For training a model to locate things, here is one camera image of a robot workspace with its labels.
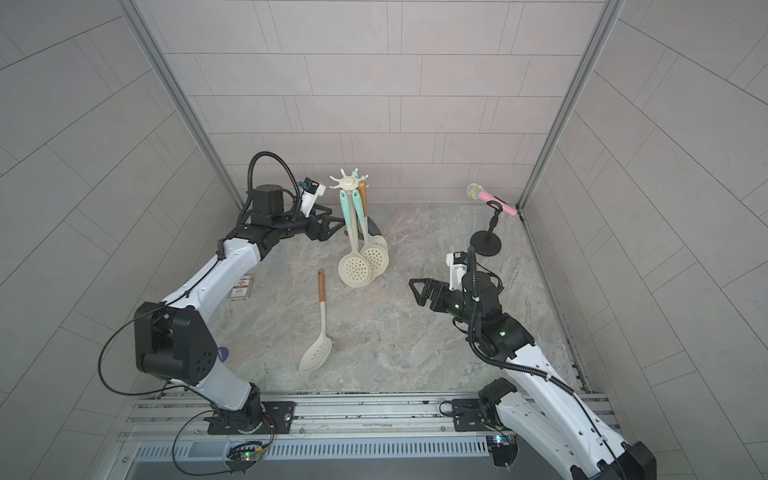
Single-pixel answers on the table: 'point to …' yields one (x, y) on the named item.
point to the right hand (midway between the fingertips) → (420, 286)
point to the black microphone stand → (488, 242)
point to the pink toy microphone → (476, 191)
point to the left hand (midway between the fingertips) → (341, 214)
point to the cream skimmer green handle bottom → (353, 271)
